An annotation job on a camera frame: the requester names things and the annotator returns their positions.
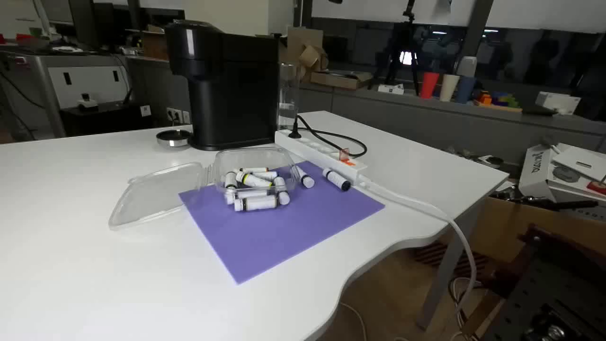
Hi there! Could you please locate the thick white power cable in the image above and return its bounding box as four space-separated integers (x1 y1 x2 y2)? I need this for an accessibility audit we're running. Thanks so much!
358 178 480 320

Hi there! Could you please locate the black perforated base board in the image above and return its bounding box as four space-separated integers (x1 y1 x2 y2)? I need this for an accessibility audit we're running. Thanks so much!
482 225 606 341

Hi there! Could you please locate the stack of white boxes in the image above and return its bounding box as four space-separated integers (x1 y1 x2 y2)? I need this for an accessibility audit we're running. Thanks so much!
518 140 606 205

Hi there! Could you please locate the grey table leg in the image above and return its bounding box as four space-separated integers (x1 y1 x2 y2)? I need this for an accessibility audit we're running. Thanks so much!
415 199 489 333

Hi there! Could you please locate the white box on counter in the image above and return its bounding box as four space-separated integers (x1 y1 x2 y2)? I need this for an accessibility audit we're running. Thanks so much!
535 89 584 117

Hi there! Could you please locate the grey plastic cup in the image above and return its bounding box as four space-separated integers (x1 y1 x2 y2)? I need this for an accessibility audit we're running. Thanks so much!
457 55 480 80

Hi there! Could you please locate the grey desk with white panel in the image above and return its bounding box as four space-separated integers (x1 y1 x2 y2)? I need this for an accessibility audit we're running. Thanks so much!
0 47 137 142

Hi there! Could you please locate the blue plastic cup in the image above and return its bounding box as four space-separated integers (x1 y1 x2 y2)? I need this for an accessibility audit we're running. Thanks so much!
455 74 478 106

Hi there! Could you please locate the clear glass jar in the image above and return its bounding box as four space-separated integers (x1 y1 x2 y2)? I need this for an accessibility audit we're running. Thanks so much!
277 61 304 133

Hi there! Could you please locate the beige plastic cup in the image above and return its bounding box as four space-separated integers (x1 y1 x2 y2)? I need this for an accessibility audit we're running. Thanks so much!
438 72 463 104

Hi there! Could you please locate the round metal drip tray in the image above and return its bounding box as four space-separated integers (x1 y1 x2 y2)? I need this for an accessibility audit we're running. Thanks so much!
156 127 194 150

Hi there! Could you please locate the white power strip orange switch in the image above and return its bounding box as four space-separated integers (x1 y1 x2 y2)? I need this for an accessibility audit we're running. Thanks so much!
275 129 372 189

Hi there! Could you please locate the red plastic cup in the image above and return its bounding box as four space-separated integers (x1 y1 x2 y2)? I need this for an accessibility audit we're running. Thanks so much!
419 70 442 102

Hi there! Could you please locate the black coffee machine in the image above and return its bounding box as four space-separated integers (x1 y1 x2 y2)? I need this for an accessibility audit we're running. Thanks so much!
165 19 281 152

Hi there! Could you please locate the white wall socket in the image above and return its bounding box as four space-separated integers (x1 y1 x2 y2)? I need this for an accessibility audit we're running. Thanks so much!
165 106 192 127

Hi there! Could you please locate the black camera tripod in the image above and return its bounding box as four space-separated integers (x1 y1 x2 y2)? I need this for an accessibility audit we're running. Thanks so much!
385 0 429 91

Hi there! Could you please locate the open cardboard box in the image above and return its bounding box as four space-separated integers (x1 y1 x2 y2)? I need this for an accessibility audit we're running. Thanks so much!
287 25 376 91

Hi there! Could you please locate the purple paper mat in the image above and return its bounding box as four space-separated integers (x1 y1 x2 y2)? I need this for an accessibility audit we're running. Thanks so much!
179 159 387 286

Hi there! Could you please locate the black power cable with plug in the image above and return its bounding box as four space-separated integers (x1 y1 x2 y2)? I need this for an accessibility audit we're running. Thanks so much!
288 112 370 161

